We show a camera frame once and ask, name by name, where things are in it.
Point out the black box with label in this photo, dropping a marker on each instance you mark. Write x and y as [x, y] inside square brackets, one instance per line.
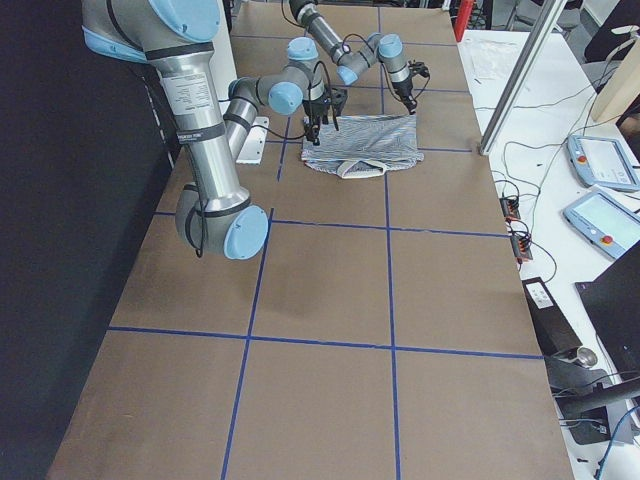
[554, 333]

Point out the navy white striped polo shirt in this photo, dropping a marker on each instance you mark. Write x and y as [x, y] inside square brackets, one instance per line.
[365, 146]

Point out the black computer monitor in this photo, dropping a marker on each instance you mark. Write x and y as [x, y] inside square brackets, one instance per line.
[612, 304]

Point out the blue teach pendant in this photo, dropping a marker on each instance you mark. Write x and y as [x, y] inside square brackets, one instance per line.
[604, 222]
[602, 162]

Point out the near blue teach pendant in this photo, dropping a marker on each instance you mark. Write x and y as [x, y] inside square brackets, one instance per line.
[604, 222]

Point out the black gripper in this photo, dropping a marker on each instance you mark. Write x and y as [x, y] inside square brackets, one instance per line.
[403, 92]
[316, 108]

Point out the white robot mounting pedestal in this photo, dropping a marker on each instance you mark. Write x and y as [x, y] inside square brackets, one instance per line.
[254, 145]

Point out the far blue teach pendant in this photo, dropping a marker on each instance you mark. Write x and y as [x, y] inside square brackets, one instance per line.
[602, 162]

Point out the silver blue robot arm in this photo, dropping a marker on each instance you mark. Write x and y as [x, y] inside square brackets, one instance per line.
[214, 212]
[386, 49]

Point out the aluminium frame post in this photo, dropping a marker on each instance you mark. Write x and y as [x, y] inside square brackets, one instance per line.
[542, 28]

